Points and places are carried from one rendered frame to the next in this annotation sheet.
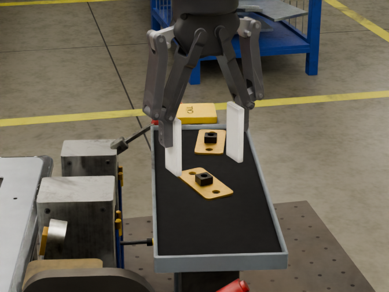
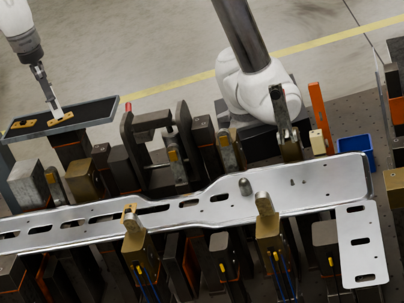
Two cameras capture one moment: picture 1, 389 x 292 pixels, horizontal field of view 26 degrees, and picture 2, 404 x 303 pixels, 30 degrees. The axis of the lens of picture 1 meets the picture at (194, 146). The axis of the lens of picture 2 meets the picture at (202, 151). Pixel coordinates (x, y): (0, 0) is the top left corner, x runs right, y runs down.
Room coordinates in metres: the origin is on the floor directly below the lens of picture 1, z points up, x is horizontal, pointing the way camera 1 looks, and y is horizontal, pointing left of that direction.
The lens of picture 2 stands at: (-0.11, 1.86, 2.18)
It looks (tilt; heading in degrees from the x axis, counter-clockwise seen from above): 32 degrees down; 289
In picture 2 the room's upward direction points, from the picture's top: 19 degrees counter-clockwise
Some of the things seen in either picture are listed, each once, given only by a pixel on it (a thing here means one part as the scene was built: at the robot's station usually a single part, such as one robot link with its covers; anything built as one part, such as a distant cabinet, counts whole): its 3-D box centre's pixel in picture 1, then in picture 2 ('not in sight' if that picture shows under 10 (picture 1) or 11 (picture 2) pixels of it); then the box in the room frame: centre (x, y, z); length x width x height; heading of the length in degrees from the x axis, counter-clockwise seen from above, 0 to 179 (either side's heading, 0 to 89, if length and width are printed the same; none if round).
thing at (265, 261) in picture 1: (208, 186); (61, 119); (0.93, -0.02, 1.16); 0.37 x 0.14 x 0.02; 3
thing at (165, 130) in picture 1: (158, 126); (53, 103); (0.90, 0.04, 1.25); 0.03 x 0.01 x 0.05; 118
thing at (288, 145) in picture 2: not in sight; (300, 181); (0.23, 0.10, 0.87); 0.10 x 0.07 x 0.35; 93
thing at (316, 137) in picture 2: not in sight; (327, 185); (0.15, 0.15, 0.88); 0.04 x 0.04 x 0.37; 3
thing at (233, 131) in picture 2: not in sight; (242, 184); (0.40, 0.08, 0.88); 0.11 x 0.07 x 0.37; 93
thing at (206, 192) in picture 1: (204, 179); (59, 118); (0.93, -0.01, 1.17); 0.08 x 0.04 x 0.01; 28
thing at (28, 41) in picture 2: not in sight; (23, 38); (0.93, -0.01, 1.44); 0.09 x 0.09 x 0.06
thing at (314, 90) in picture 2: not in sight; (330, 159); (0.13, 0.12, 0.95); 0.03 x 0.01 x 0.50; 3
